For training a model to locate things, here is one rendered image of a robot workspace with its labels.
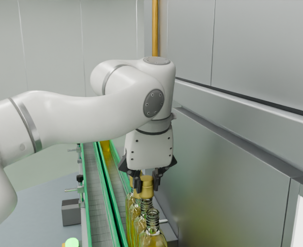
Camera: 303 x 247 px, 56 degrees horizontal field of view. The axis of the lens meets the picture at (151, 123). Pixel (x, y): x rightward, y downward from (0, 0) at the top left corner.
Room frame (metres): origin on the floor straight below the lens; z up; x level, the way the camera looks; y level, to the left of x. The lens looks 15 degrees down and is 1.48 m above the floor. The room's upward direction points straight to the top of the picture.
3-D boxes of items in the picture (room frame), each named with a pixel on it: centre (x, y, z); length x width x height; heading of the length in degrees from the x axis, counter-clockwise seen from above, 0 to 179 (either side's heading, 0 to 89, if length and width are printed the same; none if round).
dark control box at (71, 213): (1.10, 0.35, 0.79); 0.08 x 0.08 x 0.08; 15
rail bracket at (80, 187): (0.99, 0.30, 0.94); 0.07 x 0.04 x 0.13; 105
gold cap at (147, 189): (0.60, 0.01, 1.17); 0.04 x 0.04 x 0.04
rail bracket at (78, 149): (1.44, 0.41, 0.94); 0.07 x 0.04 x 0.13; 105
